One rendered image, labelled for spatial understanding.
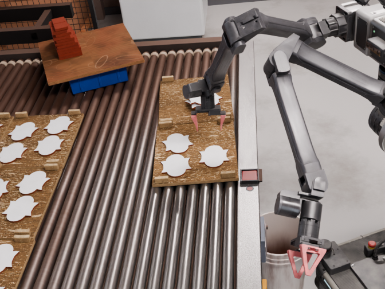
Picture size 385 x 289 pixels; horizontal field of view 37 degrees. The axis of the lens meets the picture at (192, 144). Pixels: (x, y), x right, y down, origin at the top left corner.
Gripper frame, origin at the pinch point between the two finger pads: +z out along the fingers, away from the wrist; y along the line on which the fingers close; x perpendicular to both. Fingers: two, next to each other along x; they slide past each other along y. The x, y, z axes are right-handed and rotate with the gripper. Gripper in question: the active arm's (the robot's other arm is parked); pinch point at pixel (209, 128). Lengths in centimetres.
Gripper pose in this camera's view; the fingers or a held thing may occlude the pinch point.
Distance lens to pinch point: 238.6
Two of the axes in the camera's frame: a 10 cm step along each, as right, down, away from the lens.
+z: 0.6, 9.5, 3.2
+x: -0.2, 3.2, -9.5
